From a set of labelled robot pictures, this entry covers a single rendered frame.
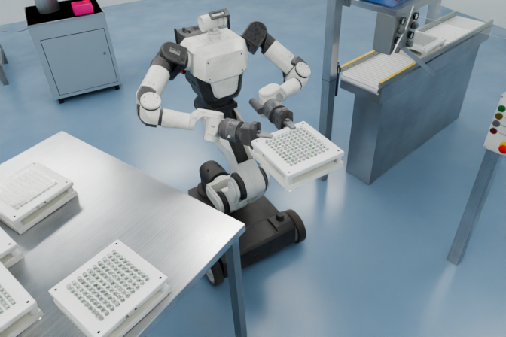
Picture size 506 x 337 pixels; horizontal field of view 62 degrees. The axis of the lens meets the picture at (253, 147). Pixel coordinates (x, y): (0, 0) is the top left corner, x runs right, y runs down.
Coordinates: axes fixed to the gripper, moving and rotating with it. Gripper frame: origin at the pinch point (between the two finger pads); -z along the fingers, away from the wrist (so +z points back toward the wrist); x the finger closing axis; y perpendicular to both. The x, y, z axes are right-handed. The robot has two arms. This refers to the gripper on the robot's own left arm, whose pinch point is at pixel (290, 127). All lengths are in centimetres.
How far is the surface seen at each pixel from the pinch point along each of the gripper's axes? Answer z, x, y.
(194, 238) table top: -23, 18, 48
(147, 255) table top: -23, 18, 64
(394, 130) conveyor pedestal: 55, 65, -103
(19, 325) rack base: -35, 15, 102
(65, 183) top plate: 18, 10, 86
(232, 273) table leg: -23, 42, 37
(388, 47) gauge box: 37, -4, -74
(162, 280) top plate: -41, 11, 62
